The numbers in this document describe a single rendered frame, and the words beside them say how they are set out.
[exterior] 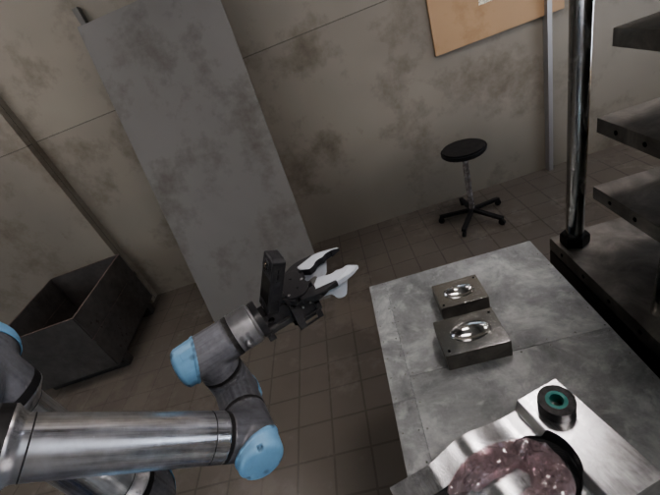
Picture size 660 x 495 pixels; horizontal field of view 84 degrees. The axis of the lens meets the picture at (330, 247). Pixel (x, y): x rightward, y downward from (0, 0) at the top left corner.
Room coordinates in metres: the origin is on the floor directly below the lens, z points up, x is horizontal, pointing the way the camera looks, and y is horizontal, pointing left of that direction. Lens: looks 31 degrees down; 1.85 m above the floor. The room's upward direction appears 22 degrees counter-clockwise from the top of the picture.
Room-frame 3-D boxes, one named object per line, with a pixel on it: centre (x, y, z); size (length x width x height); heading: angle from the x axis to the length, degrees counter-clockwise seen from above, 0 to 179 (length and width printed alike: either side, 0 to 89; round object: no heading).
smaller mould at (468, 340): (0.79, -0.31, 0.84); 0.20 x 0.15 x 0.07; 80
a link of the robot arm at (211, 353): (0.51, 0.27, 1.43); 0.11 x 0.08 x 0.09; 107
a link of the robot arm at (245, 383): (0.49, 0.27, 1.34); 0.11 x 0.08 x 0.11; 17
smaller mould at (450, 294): (0.98, -0.38, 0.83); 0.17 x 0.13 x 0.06; 80
